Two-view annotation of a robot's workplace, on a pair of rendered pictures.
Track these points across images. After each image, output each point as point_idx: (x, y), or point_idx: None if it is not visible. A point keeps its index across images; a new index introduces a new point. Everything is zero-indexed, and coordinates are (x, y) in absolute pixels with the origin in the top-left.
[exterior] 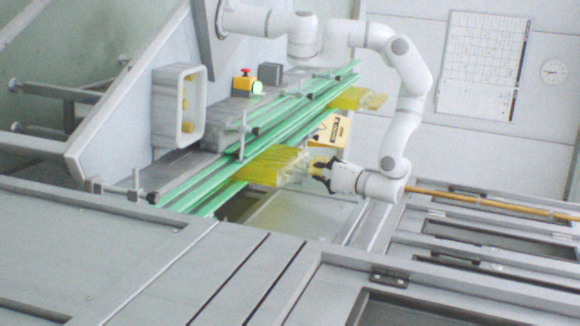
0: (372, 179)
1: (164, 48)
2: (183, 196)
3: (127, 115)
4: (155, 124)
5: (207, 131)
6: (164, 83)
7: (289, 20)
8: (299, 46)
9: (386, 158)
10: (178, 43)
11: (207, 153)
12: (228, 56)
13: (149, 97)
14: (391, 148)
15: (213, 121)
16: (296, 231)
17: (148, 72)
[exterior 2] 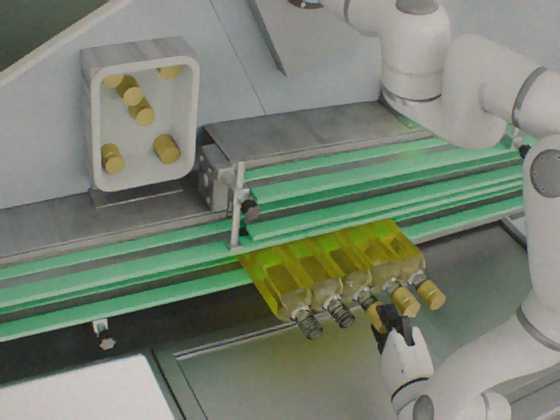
0: None
1: (122, 14)
2: (31, 280)
3: (6, 120)
4: (84, 137)
5: (204, 168)
6: (86, 79)
7: (378, 10)
8: (390, 71)
9: (425, 402)
10: (173, 5)
11: (197, 205)
12: (343, 37)
13: (76, 93)
14: (443, 389)
15: (216, 155)
16: (253, 411)
17: (67, 55)
